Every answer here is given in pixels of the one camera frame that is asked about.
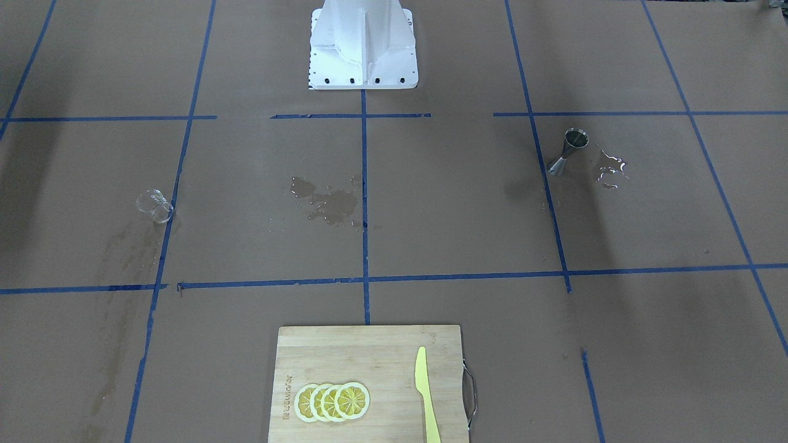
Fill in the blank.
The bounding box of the steel jigger measuring cup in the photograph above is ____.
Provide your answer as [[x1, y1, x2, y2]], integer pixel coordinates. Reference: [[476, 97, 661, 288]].
[[548, 128, 589, 177]]

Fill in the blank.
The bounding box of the clear glass beaker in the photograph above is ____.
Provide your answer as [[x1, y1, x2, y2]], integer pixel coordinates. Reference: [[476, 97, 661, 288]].
[[135, 189, 174, 225]]

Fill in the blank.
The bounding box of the bamboo cutting board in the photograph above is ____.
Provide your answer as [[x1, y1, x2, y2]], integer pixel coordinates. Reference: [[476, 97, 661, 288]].
[[267, 325, 470, 442]]

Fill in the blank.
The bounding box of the lemon slice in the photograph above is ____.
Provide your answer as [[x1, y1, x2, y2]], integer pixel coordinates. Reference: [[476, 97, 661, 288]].
[[308, 383, 331, 421], [295, 383, 318, 423], [319, 385, 345, 423], [334, 381, 371, 420]]

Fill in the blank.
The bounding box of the yellow plastic knife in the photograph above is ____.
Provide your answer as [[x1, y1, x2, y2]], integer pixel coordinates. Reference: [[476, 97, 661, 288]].
[[414, 346, 441, 442]]

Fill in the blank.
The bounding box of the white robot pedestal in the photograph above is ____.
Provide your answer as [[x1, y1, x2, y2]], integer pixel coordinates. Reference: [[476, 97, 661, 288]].
[[308, 1, 419, 90]]

